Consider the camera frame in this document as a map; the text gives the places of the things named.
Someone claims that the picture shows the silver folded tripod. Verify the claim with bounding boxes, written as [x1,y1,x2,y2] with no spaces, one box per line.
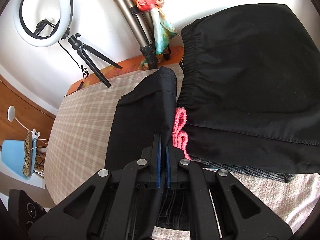
[114,0,171,69]

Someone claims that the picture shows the blue chair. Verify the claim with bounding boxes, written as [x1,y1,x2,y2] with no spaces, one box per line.
[1,140,37,180]

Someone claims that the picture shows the white desk lamp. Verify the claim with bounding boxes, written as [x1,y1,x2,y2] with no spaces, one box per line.
[7,105,41,140]

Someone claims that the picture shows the grey checked garment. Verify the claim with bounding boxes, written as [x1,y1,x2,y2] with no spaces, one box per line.
[191,156,297,183]

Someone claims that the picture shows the black ring light cable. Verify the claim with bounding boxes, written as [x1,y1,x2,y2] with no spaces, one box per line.
[57,41,90,97]

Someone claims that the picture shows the black pants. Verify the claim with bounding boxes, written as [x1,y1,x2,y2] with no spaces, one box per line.
[104,65,179,231]

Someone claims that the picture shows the white ring light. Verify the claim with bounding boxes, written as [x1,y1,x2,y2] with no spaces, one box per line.
[13,0,73,47]

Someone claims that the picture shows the wooden door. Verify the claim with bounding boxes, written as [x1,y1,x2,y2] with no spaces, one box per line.
[0,77,55,142]

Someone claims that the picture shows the pink towel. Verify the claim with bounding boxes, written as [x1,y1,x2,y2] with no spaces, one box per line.
[171,107,191,160]

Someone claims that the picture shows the orange bed sheet edge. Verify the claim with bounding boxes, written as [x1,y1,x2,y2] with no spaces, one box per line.
[67,46,184,95]

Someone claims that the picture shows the pink plaid bed blanket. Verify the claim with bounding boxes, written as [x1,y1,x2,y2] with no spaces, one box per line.
[44,70,319,231]

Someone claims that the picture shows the black mini tripod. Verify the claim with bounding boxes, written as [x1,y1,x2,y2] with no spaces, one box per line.
[67,33,122,88]

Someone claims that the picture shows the black clothes pile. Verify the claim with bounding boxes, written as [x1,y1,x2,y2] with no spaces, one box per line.
[177,4,319,174]

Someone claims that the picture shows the colourful silk scarf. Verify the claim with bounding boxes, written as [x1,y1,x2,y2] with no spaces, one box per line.
[132,0,178,55]

